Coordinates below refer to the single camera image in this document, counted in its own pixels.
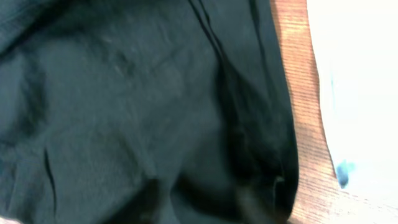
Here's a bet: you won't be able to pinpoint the black shorts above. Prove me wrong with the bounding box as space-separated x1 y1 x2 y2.
1 0 299 223

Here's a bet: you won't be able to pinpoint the light blue t-shirt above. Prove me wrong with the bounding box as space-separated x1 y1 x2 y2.
307 0 397 207

